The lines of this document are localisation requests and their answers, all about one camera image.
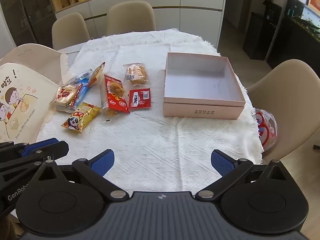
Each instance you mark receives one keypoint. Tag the glass jar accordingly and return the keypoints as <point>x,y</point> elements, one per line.
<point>64,0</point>

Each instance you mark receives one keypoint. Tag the beige dining chair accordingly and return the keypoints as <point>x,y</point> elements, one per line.
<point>31,53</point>
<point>70,30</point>
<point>131,16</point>
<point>287,92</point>

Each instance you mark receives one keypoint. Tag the small red square packet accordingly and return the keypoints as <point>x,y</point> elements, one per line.
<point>140,99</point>

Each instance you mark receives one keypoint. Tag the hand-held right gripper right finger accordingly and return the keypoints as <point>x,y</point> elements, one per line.
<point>221,163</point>

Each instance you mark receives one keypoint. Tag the black bin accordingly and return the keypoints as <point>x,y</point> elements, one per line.
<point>255,37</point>

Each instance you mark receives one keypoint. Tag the pink cardboard box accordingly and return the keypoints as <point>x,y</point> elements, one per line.
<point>202,110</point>

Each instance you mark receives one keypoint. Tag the yellow panda snack packet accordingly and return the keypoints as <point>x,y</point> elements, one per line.
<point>82,116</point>

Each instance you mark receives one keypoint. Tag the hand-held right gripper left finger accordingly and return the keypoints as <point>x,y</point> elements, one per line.
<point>103,163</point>

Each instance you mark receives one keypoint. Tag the long clear biscuit packet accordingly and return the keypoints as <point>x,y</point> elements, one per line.
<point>102,100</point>

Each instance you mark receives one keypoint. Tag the black tank stand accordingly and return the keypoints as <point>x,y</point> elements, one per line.
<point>292,47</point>

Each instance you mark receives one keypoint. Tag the white textured tablecloth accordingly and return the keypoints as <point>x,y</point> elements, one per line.
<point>155,140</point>

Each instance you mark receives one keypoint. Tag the round rice cracker packet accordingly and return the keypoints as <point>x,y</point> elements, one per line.
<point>65,95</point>

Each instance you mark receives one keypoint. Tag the dark glass cabinet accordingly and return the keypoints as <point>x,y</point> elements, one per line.
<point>27,12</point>

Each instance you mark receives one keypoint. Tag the blue cookie packet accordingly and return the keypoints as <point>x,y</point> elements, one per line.
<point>84,86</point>

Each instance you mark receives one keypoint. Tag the cream cartoon printed bag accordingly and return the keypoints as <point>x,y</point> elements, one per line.
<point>30,110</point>

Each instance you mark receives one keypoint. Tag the red windowed snack packet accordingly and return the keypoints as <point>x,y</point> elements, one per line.
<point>117,102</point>

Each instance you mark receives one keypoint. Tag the clear pastry packet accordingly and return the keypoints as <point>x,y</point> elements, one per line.
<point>137,73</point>

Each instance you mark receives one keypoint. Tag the white sideboard cabinet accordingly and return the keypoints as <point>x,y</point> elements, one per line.
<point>195,7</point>

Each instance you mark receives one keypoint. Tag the red and white plastic bag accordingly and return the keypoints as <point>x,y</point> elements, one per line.
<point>267,127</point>

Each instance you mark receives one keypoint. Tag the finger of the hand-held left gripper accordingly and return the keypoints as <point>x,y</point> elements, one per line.
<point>37,145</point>
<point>58,150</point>

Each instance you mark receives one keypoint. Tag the fish tank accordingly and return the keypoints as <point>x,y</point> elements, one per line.
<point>303,12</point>

